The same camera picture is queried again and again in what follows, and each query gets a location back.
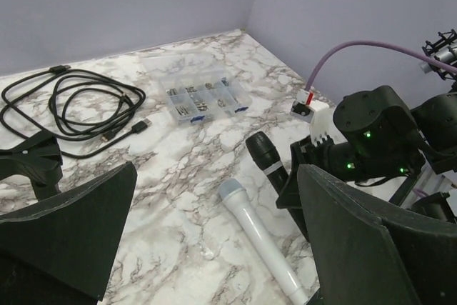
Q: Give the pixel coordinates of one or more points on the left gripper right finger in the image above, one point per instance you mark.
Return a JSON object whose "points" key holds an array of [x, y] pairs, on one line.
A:
{"points": [[368, 251]]}

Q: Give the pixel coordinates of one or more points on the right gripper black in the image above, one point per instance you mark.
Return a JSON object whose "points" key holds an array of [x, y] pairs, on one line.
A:
{"points": [[339, 160]]}

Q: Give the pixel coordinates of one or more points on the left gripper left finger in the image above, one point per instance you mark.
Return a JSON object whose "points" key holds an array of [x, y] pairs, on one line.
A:
{"points": [[63, 248]]}

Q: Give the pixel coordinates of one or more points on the black microphone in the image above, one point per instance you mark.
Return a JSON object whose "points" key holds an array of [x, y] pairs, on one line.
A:
{"points": [[265, 155]]}

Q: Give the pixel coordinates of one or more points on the white microphone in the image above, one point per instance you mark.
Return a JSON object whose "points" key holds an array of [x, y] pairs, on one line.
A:
{"points": [[235, 198]]}

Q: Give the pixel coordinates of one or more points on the black round-base mic stand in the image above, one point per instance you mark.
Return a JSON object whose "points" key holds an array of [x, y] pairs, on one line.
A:
{"points": [[39, 159]]}

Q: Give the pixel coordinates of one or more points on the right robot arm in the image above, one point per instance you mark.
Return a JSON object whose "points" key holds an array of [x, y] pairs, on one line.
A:
{"points": [[372, 135]]}

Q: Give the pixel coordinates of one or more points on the grey microphone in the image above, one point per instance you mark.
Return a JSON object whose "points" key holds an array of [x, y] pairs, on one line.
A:
{"points": [[446, 55]]}

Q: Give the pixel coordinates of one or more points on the clear plastic screw box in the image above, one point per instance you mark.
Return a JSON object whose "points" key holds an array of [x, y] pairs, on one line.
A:
{"points": [[196, 87]]}

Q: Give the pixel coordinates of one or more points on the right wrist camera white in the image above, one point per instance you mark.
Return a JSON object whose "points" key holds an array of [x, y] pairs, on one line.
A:
{"points": [[319, 116]]}

